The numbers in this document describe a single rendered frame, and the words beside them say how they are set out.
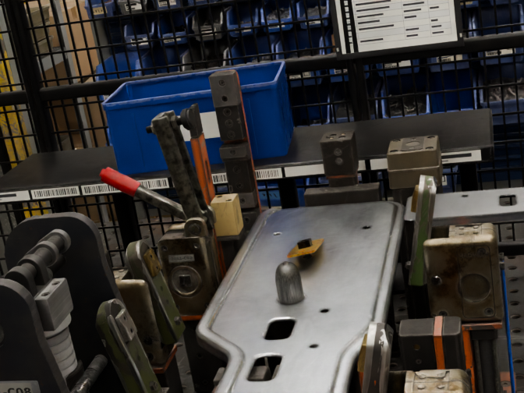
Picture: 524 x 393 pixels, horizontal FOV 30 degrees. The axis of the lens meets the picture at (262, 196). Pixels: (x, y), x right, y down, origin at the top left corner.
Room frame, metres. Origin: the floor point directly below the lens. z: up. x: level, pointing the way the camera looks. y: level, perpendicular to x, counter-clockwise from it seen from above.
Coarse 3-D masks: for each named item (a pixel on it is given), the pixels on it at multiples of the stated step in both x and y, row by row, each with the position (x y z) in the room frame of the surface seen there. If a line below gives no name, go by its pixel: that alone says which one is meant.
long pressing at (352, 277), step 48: (288, 240) 1.28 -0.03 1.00; (336, 240) 1.25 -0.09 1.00; (384, 240) 1.22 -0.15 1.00; (240, 288) 1.15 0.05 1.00; (336, 288) 1.10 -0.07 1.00; (384, 288) 1.08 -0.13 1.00; (240, 336) 1.01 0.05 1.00; (336, 336) 0.97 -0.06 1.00; (240, 384) 0.90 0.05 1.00; (288, 384) 0.89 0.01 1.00; (336, 384) 0.87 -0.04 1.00
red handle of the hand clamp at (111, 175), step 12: (108, 168) 1.27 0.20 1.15; (108, 180) 1.27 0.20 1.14; (120, 180) 1.26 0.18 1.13; (132, 180) 1.27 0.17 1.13; (132, 192) 1.26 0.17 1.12; (144, 192) 1.26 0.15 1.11; (156, 204) 1.25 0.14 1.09; (168, 204) 1.25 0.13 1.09; (180, 204) 1.26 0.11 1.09; (180, 216) 1.25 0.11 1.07; (204, 216) 1.25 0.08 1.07
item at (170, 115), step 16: (192, 112) 1.25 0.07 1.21; (160, 128) 1.24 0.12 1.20; (176, 128) 1.24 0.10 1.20; (192, 128) 1.24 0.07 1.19; (160, 144) 1.24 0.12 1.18; (176, 144) 1.23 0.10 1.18; (176, 160) 1.23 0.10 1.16; (176, 176) 1.23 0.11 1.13; (192, 176) 1.26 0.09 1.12; (176, 192) 1.24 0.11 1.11; (192, 192) 1.23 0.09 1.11; (192, 208) 1.23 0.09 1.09; (208, 224) 1.26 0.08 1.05
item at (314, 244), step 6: (300, 240) 1.22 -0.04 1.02; (306, 240) 1.21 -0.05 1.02; (312, 240) 1.25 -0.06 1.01; (318, 240) 1.24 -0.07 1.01; (300, 246) 1.21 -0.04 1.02; (306, 246) 1.20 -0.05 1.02; (312, 246) 1.20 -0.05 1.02; (318, 246) 1.20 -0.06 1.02; (294, 252) 1.19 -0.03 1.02; (300, 252) 1.19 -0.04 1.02; (306, 252) 1.17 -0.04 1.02; (312, 252) 1.17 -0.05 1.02
